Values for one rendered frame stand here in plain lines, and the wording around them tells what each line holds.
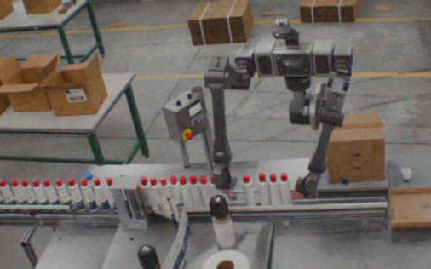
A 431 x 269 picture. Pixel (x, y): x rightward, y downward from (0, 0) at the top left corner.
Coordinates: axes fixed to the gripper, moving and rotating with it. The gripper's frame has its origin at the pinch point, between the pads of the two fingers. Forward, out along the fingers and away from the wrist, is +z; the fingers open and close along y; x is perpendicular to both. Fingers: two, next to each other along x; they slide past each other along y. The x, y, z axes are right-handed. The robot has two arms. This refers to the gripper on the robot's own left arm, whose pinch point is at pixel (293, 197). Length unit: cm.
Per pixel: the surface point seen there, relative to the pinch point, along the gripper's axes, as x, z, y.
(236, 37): -22, 129, -383
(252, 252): -9.7, 15.4, 32.1
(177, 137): -64, 3, 0
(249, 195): -19.1, 9.8, 2.7
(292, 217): 4.4, 6.8, 5.6
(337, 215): 21.5, -7.4, 5.5
